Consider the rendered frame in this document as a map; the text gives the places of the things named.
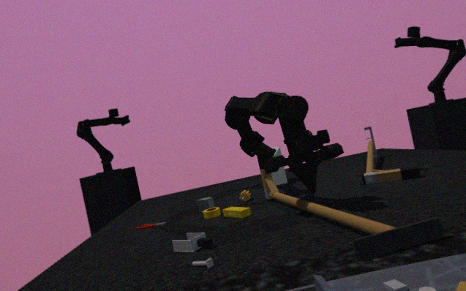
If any long wooden-handled scraper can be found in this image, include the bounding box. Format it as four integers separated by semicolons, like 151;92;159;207
257;153;443;261

